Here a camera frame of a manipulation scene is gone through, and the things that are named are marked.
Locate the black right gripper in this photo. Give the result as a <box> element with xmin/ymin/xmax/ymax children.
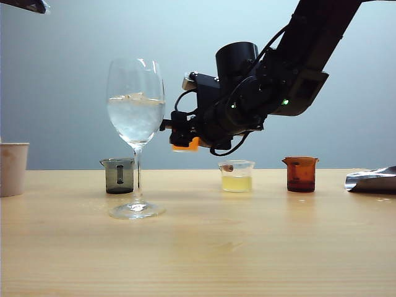
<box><xmin>159</xmin><ymin>73</ymin><xmax>224</xmax><ymax>153</ymax></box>

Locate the clear cup pale yellow liquid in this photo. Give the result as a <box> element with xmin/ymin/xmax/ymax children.
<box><xmin>218</xmin><ymin>160</ymin><xmax>256</xmax><ymax>193</ymax></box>

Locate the grey glass measuring cup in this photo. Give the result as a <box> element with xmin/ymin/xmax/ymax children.
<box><xmin>99</xmin><ymin>158</ymin><xmax>136</xmax><ymax>195</ymax></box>

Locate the amber glass measuring cup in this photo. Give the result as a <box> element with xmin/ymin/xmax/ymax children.
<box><xmin>281</xmin><ymin>157</ymin><xmax>319</xmax><ymax>193</ymax></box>

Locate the beige paper cup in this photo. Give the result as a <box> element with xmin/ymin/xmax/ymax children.
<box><xmin>0</xmin><ymin>142</ymin><xmax>30</xmax><ymax>198</ymax></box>

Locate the clear stemmed wine glass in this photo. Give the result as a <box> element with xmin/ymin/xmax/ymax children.
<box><xmin>106</xmin><ymin>58</ymin><xmax>167</xmax><ymax>220</ymax></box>

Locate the silver foil bag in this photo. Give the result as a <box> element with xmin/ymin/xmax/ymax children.
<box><xmin>343</xmin><ymin>166</ymin><xmax>396</xmax><ymax>196</ymax></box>

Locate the black cable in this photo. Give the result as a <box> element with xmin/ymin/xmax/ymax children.
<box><xmin>209</xmin><ymin>131</ymin><xmax>252</xmax><ymax>157</ymax></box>
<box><xmin>174</xmin><ymin>88</ymin><xmax>199</xmax><ymax>113</ymax></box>

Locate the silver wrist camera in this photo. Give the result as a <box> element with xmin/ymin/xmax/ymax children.
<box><xmin>182</xmin><ymin>72</ymin><xmax>199</xmax><ymax>91</ymax></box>

